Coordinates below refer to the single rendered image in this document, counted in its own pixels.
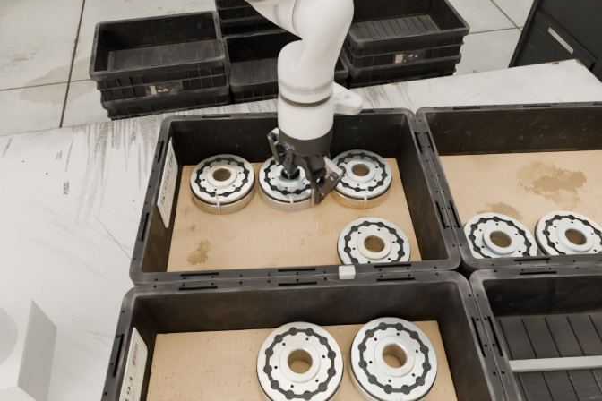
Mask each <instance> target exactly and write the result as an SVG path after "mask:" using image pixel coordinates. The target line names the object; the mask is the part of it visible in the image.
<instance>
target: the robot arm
mask: <svg viewBox="0 0 602 401"><path fill-rule="evenodd" d="M246 1H247V2H248V3H249V4H250V5H251V6H252V7H253V8H254V9H255V10H256V11H258V12H259V13H260V14H261V15H263V16H264V17H265V18H267V19H268V20H270V21H272V22H273V23H275V24H277V25H279V26H280V27H281V28H283V29H285V30H288V31H290V32H291V33H293V34H295V35H297V36H299V37H300V38H301V39H302V40H299V41H295V42H292V43H290V44H288V45H286V46H285V47H283V49H282V50H281V51H280V53H279V59H278V83H279V97H278V124H279V126H278V127H277V128H275V129H274V130H273V131H271V132H270V133H268V134H267V137H268V140H269V143H270V145H271V151H272V154H273V156H274V159H275V162H276V164H277V165H278V166H283V167H284V172H285V173H286V177H287V178H286V179H288V180H292V179H296V178H297V177H298V176H299V174H300V169H299V168H298V166H300V167H302V168H303V169H304V171H305V178H306V180H307V181H309V182H310V185H311V189H312V190H311V202H310V204H311V205H312V206H314V207H315V206H316V205H319V204H320V203H321V202H322V201H323V200H324V197H326V196H327V195H328V194H329V193H330V192H332V191H333V190H334V189H335V188H336V187H337V186H338V184H339V183H340V180H341V179H342V177H343V175H344V174H345V173H346V171H347V169H346V168H345V167H344V166H343V165H341V166H339V167H337V166H336V165H334V164H333V163H332V162H331V154H330V152H329V147H330V145H331V139H332V128H333V114H334V113H341V114H347V115H356V114H358V113H359V112H361V110H362V106H363V99H362V98H361V97H360V96H359V95H358V94H356V93H354V92H352V91H350V90H347V89H346V88H344V87H342V86H340V85H339V84H337V83H335V82H334V68H335V64H336V62H337V60H338V57H339V54H340V50H341V47H342V44H343V42H344V39H345V37H346V36H347V33H348V29H349V27H350V24H351V22H352V19H353V14H354V5H353V0H246ZM281 151H283V155H280V152H281ZM326 172H327V175H326ZM318 179H319V181H318V182H317V180H318ZM18 333H19V331H18V326H17V324H16V321H15V320H14V319H13V318H12V317H11V316H10V314H9V313H7V312H6V311H5V310H4V309H3V308H2V307H1V306H0V365H1V364H2V363H3V362H4V361H5V360H6V359H7V357H8V356H9V355H10V354H11V352H12V351H13V349H14V347H15V345H16V342H17V339H18Z"/></svg>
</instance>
